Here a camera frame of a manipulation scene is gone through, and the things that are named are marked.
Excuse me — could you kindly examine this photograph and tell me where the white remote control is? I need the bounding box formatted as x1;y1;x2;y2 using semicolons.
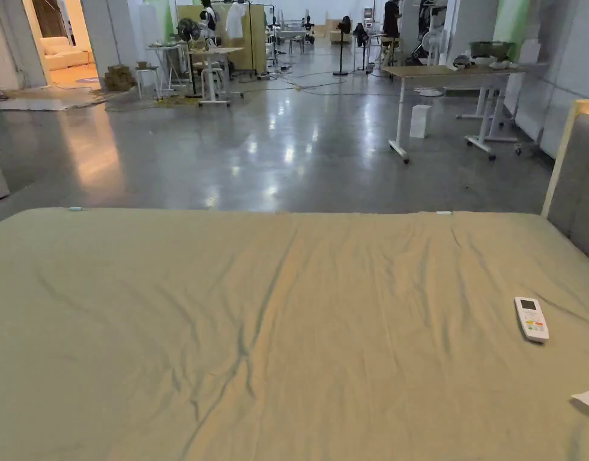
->
514;296;551;343

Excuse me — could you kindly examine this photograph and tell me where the grey padded headboard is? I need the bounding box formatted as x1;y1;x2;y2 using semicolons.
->
541;98;589;270

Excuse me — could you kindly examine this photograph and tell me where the white box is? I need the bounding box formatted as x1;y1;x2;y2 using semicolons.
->
409;104;430;140

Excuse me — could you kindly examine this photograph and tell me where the long wooden-top table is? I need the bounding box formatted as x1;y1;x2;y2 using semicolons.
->
381;40;551;165

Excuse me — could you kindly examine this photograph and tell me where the bed with pale green sheet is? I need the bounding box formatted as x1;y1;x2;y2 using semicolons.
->
0;207;589;461

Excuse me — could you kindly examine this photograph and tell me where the white standing fan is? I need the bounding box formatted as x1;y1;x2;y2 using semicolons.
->
414;29;445;98

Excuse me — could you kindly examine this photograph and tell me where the black standing fan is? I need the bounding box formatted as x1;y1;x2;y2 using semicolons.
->
176;17;204;99
332;15;354;77

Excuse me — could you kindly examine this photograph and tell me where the small white-legged table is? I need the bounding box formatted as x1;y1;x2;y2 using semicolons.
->
187;46;246;107

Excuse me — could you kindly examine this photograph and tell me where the hanging white garment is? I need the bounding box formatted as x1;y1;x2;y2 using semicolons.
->
225;4;247;40

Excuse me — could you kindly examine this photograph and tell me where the white stool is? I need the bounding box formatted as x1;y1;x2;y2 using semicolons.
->
134;67;160;100

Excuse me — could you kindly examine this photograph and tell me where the stack of cartons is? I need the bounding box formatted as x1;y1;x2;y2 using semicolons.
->
103;64;135;92

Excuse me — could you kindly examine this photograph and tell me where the white sofa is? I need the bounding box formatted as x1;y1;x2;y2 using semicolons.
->
38;35;91;71

